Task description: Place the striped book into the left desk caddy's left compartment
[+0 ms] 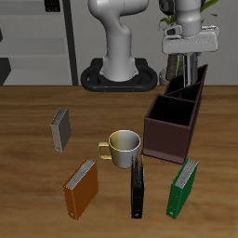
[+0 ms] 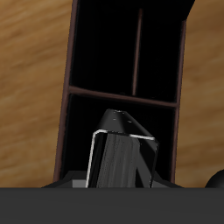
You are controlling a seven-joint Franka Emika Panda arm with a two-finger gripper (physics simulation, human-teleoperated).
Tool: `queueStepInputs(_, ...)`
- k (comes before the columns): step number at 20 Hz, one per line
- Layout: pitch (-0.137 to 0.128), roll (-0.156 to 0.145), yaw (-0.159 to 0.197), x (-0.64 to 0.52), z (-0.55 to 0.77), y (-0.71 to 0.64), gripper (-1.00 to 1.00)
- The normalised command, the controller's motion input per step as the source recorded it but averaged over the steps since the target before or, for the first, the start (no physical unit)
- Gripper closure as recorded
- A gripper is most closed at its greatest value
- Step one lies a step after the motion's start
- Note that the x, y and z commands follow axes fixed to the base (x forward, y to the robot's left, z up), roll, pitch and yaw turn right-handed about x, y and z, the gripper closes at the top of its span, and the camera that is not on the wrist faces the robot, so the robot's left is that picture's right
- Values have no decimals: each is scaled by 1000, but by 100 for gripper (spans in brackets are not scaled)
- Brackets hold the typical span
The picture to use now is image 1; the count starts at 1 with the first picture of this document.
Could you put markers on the grey book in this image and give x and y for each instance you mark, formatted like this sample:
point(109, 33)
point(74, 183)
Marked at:
point(63, 128)

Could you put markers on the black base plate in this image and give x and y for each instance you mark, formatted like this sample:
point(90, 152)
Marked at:
point(93, 81)

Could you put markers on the dark brown desk caddy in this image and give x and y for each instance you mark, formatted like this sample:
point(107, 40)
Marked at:
point(167, 139)

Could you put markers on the green pot plant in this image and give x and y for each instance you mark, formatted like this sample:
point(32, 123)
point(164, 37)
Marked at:
point(173, 66)

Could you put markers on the yellow and white mug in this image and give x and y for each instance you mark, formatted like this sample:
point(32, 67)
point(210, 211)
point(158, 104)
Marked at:
point(125, 153)

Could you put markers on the black binders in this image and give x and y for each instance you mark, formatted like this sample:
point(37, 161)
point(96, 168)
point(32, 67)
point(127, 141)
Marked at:
point(52, 4)

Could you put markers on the green book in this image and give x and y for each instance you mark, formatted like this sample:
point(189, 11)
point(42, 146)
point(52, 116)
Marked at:
point(181, 196)

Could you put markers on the dark grey block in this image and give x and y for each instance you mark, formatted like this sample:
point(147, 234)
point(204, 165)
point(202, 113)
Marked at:
point(4, 71)

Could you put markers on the black book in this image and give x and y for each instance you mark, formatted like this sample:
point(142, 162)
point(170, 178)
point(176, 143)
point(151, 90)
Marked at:
point(137, 193)

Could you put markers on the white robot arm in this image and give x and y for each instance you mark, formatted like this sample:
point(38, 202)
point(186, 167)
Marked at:
point(119, 46)

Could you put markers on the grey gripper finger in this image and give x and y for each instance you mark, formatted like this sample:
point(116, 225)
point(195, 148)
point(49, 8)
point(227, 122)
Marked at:
point(194, 66)
point(187, 69)

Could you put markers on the orange book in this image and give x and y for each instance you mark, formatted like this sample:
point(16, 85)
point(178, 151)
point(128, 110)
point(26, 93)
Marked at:
point(83, 192)

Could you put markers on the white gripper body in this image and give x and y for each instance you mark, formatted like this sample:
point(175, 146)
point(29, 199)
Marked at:
point(192, 42)

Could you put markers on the grey bookshelf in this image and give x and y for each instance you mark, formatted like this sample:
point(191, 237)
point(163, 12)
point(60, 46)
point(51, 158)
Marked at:
point(34, 46)

